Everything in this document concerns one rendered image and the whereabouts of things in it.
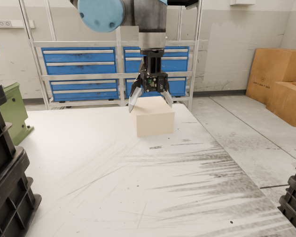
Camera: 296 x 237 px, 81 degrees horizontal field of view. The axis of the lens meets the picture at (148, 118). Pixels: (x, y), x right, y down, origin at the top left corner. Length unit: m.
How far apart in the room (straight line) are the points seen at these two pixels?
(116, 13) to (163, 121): 0.32
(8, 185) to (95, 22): 0.29
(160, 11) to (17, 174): 0.45
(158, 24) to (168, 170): 0.37
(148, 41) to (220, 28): 2.73
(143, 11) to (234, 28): 2.86
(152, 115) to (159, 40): 0.21
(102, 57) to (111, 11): 1.63
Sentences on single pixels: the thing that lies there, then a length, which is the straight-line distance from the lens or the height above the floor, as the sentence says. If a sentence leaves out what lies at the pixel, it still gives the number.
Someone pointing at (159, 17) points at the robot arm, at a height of 1.03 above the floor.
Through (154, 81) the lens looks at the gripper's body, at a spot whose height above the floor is 0.87.
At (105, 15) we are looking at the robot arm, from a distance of 0.37.
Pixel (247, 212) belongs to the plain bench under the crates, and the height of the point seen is 0.70.
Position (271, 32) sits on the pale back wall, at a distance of 3.70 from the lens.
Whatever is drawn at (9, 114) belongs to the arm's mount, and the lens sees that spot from 0.61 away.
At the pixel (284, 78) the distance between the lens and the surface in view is 3.14.
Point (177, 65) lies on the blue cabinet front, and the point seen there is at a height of 0.68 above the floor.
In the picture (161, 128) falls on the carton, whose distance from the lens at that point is 0.56.
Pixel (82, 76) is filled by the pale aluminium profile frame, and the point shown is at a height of 0.60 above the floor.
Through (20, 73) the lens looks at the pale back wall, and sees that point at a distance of 3.22.
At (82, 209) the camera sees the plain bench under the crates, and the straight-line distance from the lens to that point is 0.38.
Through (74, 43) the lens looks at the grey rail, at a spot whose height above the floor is 0.91.
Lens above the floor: 0.99
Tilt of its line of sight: 26 degrees down
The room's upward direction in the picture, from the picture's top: straight up
